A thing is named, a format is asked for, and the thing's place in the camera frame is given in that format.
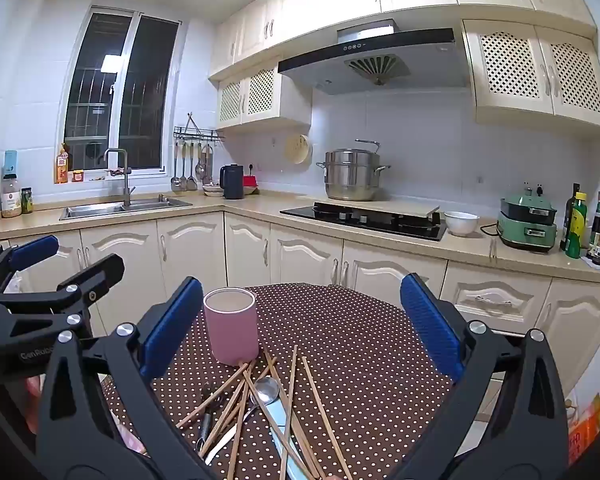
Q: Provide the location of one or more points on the pink cup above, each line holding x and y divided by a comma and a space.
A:
232, 330

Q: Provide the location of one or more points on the white bowl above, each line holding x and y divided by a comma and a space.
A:
461, 222

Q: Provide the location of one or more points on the black electric kettle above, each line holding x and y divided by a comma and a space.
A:
232, 181

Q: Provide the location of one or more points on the orange label bottle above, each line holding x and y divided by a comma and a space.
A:
61, 166

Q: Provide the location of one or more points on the small red jar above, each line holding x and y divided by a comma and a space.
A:
78, 176

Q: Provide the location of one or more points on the cream lattice door cabinet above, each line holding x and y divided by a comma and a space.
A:
262, 95
540, 70

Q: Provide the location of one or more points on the stainless steel sink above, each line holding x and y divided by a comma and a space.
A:
125, 208

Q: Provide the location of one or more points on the black range hood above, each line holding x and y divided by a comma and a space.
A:
370, 55

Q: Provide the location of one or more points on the dark sauce bottle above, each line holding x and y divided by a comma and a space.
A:
598, 225

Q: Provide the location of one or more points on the orange packet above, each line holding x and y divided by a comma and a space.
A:
587, 430

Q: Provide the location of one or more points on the white stacked dishes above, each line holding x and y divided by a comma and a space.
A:
212, 189

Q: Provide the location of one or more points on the small green bottle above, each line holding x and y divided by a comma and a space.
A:
26, 201

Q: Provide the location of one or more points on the light blue utensil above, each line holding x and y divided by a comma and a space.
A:
278, 422

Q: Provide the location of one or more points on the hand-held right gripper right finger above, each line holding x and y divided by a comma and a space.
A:
430, 325

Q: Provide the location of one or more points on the light blue carton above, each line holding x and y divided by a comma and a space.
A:
10, 161

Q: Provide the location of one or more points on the hanging metal skimmer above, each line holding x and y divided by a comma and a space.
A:
208, 170

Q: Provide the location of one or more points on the stainless steel steamer pot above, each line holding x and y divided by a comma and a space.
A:
352, 175

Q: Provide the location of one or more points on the green bottle yellow cap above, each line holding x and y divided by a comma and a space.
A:
576, 230

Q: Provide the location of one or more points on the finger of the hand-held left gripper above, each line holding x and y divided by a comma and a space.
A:
100, 272
32, 252

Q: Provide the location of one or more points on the kitchen window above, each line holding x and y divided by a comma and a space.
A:
115, 90

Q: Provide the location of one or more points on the small red container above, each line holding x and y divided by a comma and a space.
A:
250, 180

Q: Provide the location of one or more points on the wall utensil rack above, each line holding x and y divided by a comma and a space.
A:
197, 133

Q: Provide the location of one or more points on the dark glass oil bottle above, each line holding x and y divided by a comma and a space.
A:
570, 210

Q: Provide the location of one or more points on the beige kitchen countertop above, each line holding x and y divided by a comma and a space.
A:
260, 206

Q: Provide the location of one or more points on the brown polka dot tablecloth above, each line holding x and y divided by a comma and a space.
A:
360, 360

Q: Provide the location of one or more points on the round cream perforated plate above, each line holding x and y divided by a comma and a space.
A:
298, 148

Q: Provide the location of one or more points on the metal spoon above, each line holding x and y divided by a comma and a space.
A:
267, 391

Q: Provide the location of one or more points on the green electric cooker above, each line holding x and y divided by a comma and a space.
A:
527, 225

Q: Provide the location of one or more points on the bunch of wooden chopsticks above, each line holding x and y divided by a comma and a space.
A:
290, 390

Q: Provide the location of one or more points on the black glass cooktop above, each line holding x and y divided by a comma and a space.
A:
365, 219

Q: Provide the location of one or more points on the hanging metal ladle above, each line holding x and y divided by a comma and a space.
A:
200, 165

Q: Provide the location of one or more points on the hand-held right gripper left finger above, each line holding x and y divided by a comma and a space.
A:
172, 330

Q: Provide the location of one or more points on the steel kitchen faucet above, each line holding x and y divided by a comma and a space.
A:
125, 180

